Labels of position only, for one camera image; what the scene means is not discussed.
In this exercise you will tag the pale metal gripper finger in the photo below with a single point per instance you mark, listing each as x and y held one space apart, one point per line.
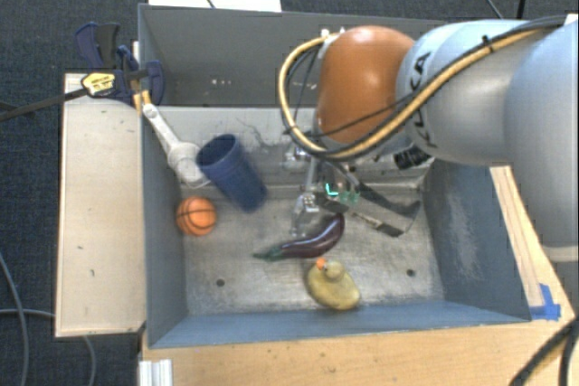
312 202
296 212

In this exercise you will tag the purple toy eggplant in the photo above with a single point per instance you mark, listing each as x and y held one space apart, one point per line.
312 243

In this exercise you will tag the dark blue plastic cup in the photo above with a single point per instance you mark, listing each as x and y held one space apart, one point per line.
235 176

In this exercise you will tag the yellow rubber duck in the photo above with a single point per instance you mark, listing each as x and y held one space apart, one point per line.
332 287

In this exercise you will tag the grey metal bin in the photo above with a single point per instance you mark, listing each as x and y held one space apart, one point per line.
253 285

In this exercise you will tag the orange toy basketball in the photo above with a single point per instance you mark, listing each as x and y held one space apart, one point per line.
196 216

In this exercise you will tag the white plastic tool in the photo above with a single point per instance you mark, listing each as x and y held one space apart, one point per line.
174 149

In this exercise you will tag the pale wood board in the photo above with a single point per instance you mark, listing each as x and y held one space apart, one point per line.
101 212

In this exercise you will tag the black cylinder on white bracket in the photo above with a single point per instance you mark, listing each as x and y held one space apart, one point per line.
409 158

